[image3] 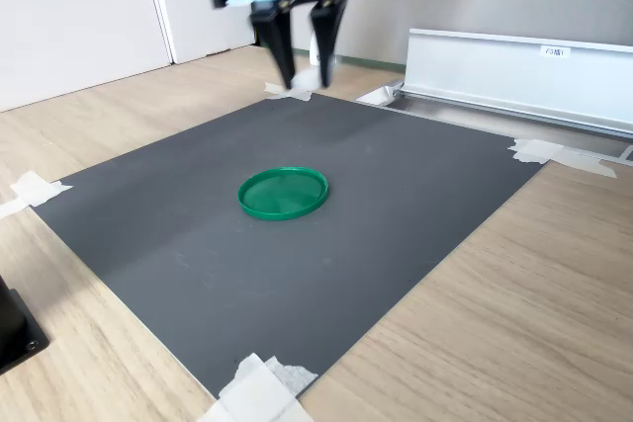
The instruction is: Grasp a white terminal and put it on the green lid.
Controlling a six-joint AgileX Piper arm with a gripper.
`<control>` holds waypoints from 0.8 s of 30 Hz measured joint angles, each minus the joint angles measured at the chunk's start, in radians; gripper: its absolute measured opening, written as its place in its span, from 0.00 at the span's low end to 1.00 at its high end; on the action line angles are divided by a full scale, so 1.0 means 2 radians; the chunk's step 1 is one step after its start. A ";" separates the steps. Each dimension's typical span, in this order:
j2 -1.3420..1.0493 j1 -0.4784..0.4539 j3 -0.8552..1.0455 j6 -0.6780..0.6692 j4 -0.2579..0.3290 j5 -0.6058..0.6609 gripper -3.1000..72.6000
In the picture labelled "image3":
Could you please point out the dark grey mat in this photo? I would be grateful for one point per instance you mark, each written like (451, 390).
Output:
(247, 283)

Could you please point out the white panel board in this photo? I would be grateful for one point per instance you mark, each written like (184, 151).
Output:
(84, 22)

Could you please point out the round green lid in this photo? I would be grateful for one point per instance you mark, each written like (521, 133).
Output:
(283, 193)

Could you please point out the white tape piece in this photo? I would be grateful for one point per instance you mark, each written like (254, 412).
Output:
(257, 392)
(275, 87)
(37, 187)
(12, 207)
(544, 151)
(300, 94)

